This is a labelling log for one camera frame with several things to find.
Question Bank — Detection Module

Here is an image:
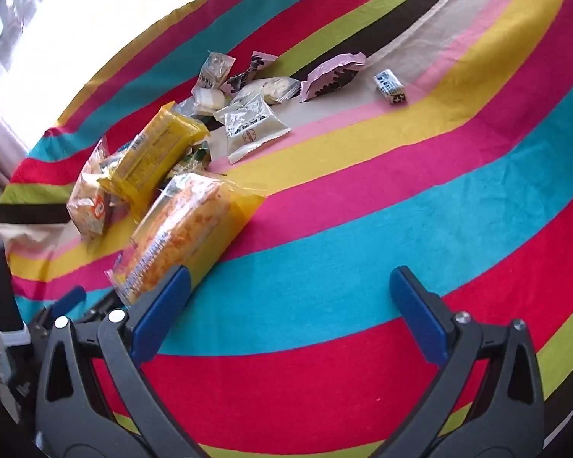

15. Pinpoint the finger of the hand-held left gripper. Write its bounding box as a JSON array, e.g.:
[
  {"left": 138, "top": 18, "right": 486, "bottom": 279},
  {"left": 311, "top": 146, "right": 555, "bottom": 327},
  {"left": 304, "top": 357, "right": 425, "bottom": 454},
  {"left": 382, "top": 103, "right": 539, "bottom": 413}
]
[
  {"left": 76, "top": 296, "right": 120, "bottom": 323},
  {"left": 31, "top": 286, "right": 87, "bottom": 330}
]

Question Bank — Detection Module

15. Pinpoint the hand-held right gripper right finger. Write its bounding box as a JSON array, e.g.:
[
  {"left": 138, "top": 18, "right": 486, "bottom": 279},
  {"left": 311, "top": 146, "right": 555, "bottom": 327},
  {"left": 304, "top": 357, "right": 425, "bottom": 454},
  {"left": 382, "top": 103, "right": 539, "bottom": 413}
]
[{"left": 377, "top": 266, "right": 545, "bottom": 458}]

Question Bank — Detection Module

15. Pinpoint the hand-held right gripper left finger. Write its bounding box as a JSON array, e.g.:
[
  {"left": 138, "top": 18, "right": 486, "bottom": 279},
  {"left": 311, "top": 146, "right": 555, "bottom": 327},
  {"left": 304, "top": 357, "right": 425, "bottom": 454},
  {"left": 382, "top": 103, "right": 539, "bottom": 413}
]
[{"left": 34, "top": 264, "right": 206, "bottom": 458}]

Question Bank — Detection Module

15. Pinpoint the large orange puffed snack bag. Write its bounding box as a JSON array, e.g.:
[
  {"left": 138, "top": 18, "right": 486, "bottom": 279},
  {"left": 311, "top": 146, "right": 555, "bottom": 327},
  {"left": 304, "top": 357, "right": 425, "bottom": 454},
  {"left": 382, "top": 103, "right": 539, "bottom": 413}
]
[{"left": 104, "top": 172, "right": 268, "bottom": 306}]

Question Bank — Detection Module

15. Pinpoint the yellow snack packet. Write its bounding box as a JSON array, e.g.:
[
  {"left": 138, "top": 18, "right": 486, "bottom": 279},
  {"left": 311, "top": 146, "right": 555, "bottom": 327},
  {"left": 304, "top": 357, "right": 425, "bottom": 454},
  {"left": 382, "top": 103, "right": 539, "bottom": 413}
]
[{"left": 98, "top": 102, "right": 211, "bottom": 220}]

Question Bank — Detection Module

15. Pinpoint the white clear snack packet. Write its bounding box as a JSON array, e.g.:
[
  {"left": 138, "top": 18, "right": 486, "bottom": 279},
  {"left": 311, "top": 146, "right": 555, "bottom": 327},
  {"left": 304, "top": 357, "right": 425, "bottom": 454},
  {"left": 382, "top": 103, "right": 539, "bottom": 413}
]
[{"left": 213, "top": 92, "right": 292, "bottom": 164}]

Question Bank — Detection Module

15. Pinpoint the clear bag of small snacks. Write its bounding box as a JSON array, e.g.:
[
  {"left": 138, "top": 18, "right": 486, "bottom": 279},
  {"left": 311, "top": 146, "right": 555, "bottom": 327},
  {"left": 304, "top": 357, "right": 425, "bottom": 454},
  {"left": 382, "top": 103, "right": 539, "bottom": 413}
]
[{"left": 67, "top": 136, "right": 125, "bottom": 242}]

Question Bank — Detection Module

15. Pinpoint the striped colourful blanket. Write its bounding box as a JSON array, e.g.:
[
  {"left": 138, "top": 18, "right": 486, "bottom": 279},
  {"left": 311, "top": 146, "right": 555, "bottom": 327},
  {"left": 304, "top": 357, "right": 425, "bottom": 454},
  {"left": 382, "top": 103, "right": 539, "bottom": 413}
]
[{"left": 0, "top": 0, "right": 573, "bottom": 458}]

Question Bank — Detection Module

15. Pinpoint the green snack packet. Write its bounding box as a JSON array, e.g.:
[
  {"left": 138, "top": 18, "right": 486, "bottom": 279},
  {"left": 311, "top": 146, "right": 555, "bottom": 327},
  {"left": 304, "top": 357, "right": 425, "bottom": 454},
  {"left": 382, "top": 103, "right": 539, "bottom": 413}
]
[{"left": 165, "top": 143, "right": 213, "bottom": 187}]

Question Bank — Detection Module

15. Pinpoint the white round pastry packet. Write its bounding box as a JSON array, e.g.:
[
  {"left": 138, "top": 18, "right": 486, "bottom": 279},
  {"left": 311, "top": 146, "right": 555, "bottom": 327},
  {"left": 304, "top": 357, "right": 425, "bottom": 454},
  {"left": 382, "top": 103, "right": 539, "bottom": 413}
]
[{"left": 174, "top": 87, "right": 227, "bottom": 120}]

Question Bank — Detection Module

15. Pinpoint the small blue white snack packet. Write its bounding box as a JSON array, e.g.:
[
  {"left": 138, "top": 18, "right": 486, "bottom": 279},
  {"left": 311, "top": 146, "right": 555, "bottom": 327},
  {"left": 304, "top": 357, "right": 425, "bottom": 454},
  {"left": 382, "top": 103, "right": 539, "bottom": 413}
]
[{"left": 373, "top": 69, "right": 408, "bottom": 104}]

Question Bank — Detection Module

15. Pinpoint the small clear snack packet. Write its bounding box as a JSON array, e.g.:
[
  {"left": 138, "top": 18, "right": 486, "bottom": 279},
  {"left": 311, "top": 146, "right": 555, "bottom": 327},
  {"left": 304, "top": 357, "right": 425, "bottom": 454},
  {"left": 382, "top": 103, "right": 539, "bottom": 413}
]
[{"left": 198, "top": 52, "right": 236, "bottom": 91}]

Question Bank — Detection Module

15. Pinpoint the clear packet of white pieces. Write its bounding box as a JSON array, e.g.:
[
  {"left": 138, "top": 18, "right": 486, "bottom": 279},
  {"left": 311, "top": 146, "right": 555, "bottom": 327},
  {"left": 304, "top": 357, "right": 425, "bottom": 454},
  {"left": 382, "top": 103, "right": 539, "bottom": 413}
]
[{"left": 234, "top": 76, "right": 301, "bottom": 106}]

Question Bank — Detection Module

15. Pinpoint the black and pink snack packet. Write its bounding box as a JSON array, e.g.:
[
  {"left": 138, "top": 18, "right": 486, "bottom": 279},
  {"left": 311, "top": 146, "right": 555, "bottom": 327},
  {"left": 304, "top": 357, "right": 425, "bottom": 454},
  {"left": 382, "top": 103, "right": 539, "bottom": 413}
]
[{"left": 222, "top": 51, "right": 278, "bottom": 92}]

